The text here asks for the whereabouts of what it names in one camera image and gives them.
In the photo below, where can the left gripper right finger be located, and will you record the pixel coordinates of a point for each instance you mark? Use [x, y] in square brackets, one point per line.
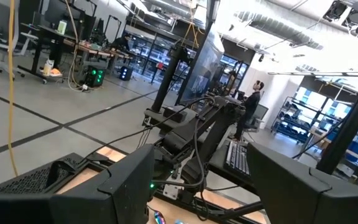
[306, 199]

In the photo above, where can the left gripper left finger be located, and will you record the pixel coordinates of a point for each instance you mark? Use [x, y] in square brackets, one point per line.
[73, 208]

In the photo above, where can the purple iridescent spoon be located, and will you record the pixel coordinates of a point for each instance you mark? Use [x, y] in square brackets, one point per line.
[159, 217]

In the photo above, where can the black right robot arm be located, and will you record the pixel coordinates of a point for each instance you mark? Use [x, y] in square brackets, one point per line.
[216, 124]

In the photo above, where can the dark keyboard tray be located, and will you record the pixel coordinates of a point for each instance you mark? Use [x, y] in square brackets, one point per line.
[219, 161]

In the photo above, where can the backlit keyboard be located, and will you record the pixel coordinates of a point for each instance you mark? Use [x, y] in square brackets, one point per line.
[238, 158]

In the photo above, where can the large dark display panel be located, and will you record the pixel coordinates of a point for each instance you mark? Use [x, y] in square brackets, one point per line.
[204, 68]

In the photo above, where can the person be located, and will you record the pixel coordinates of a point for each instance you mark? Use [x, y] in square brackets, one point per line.
[121, 43]
[250, 105]

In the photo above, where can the metal shelving rack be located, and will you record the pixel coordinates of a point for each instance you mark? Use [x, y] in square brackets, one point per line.
[306, 118]

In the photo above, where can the grey office chair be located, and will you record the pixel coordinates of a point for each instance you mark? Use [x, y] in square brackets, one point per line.
[258, 116]

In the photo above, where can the computer tower blue lights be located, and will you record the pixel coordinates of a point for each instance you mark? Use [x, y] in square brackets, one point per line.
[125, 73]

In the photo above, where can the computer tower green lights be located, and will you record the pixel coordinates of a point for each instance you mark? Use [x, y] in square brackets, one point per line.
[95, 76]

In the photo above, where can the wooden workbench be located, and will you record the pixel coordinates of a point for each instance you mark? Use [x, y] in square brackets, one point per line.
[104, 52]

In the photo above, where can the white bag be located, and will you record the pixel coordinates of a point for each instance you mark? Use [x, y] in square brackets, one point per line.
[48, 67]

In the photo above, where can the black office desk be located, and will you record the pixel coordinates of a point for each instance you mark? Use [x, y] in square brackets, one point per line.
[51, 37]

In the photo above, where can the black aluminium rig frame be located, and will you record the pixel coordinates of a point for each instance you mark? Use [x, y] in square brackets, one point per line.
[353, 124]

